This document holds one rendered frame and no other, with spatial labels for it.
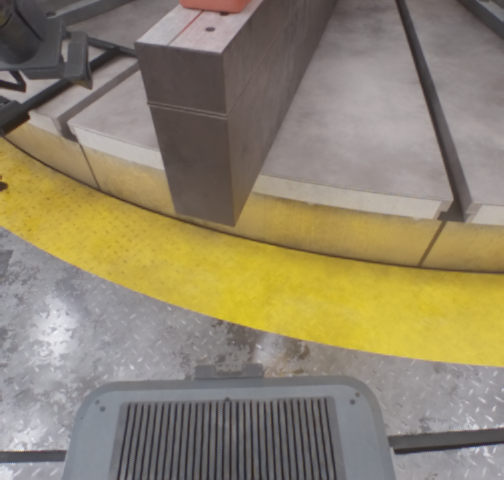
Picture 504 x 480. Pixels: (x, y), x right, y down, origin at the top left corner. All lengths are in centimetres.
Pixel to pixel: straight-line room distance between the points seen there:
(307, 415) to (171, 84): 57
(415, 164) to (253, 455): 74
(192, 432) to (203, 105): 52
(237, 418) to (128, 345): 46
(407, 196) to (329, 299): 35
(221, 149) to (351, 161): 42
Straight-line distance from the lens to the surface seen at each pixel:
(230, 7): 69
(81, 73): 53
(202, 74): 60
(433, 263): 120
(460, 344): 113
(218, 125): 63
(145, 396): 72
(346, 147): 102
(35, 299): 123
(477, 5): 196
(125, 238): 125
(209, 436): 68
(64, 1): 189
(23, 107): 128
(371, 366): 102
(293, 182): 92
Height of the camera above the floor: 93
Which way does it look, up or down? 50 degrees down
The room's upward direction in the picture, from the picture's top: 1 degrees counter-clockwise
